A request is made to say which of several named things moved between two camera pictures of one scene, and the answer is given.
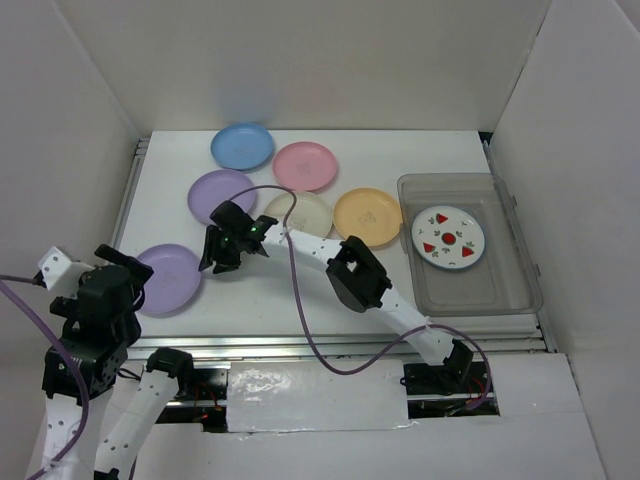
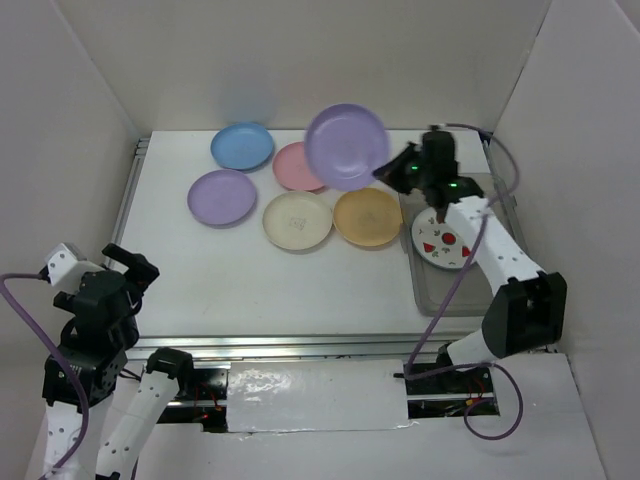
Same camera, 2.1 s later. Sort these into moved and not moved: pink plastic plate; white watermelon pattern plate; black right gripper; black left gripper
Moved: black right gripper
Not moved: pink plastic plate; white watermelon pattern plate; black left gripper
